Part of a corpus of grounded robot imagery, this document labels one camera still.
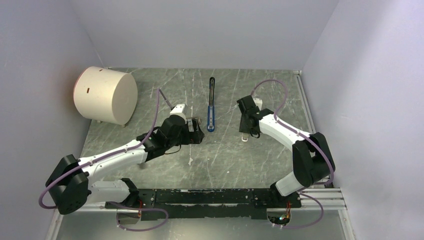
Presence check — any staple box tray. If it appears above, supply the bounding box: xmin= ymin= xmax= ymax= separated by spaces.
xmin=187 ymin=117 xmax=201 ymax=129

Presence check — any beige white stapler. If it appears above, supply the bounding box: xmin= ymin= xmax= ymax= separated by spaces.
xmin=241 ymin=133 xmax=250 ymax=142

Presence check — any blue black stapler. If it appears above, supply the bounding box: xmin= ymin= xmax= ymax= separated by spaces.
xmin=207 ymin=76 xmax=216 ymax=132

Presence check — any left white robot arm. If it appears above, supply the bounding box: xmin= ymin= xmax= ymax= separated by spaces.
xmin=45 ymin=115 xmax=205 ymax=215

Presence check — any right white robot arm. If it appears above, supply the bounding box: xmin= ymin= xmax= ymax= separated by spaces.
xmin=237 ymin=95 xmax=336 ymax=207

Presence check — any cream cylindrical container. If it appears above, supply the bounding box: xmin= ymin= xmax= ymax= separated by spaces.
xmin=73 ymin=66 xmax=138 ymax=125

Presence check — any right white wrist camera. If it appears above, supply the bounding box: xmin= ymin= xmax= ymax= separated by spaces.
xmin=253 ymin=97 xmax=263 ymax=110

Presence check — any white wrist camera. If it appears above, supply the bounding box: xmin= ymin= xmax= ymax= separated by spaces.
xmin=253 ymin=97 xmax=263 ymax=110
xmin=169 ymin=103 xmax=189 ymax=121

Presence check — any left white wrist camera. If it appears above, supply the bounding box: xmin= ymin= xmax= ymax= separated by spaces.
xmin=169 ymin=103 xmax=189 ymax=121

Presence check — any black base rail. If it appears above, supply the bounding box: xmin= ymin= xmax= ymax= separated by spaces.
xmin=120 ymin=188 xmax=302 ymax=221

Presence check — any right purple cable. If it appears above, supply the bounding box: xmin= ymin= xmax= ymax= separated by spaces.
xmin=250 ymin=79 xmax=335 ymax=230

